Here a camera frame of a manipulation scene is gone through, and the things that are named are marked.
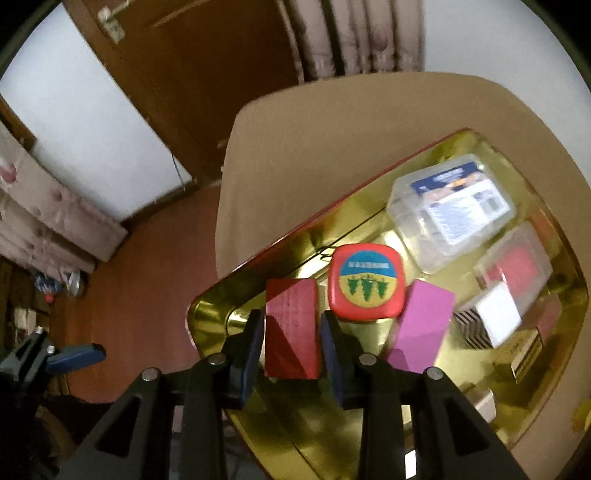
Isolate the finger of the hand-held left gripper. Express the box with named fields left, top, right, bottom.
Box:
left=45, top=343, right=107, bottom=376
left=0, top=327, right=55, bottom=385

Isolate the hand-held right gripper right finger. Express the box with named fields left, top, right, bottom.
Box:
left=320, top=310, right=532, bottom=480

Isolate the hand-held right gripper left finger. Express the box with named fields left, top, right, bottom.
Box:
left=58, top=310, right=266, bottom=480

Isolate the red wooden block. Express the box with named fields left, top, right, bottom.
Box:
left=264, top=278, right=321, bottom=380

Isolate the red square tape measure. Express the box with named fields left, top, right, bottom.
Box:
left=328, top=243, right=406, bottom=322

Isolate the pink wooden block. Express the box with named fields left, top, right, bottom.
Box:
left=387, top=279, right=455, bottom=374

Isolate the red tin box gold inside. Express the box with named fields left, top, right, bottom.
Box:
left=186, top=129, right=591, bottom=480

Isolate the white zigzag wooden block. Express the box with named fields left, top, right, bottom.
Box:
left=452, top=281, right=522, bottom=349

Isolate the small gold wooden block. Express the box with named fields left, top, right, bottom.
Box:
left=510, top=330, right=544, bottom=382

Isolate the clear plastic box white label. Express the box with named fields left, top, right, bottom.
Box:
left=387, top=154, right=516, bottom=274

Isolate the clear plastic box red card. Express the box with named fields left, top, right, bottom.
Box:
left=473, top=224, right=553, bottom=319

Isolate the maroon wooden block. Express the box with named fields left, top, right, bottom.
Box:
left=531, top=295, right=562, bottom=340

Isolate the blue and white bag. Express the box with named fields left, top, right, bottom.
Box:
left=33, top=270, right=88, bottom=303

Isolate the brown wooden door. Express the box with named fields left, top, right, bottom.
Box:
left=62, top=0, right=305, bottom=188

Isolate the beige patterned curtain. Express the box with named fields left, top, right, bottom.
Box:
left=284, top=0, right=426, bottom=82

